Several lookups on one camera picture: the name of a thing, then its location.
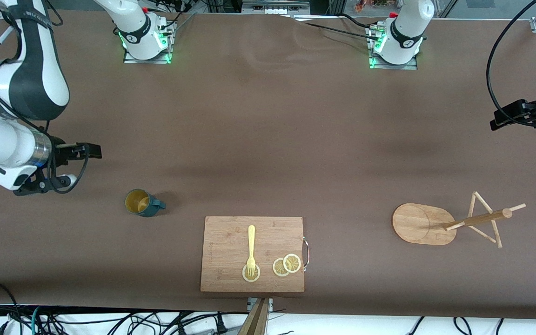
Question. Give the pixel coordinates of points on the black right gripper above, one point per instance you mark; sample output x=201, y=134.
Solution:
x=58, y=152

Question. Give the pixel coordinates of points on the teal mug with yellow inside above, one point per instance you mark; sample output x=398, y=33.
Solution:
x=143, y=209

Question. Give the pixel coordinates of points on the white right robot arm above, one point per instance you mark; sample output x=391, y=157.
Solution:
x=16, y=93

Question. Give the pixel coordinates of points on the wooden mug rack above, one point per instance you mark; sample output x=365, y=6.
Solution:
x=421, y=223

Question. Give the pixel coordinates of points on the yellow plastic fork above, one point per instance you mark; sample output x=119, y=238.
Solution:
x=251, y=242

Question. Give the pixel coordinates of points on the lemon slice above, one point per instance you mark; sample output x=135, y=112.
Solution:
x=278, y=269
x=292, y=263
x=251, y=278

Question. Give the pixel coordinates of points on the grey power strip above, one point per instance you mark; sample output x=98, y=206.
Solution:
x=275, y=7

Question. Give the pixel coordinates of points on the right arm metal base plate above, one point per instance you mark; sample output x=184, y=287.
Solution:
x=130, y=59

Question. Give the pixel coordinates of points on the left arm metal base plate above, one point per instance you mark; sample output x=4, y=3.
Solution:
x=412, y=66

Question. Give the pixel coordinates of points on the metal clamp bracket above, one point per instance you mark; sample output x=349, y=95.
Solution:
x=251, y=303

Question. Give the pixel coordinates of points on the wooden post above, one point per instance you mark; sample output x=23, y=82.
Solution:
x=255, y=321

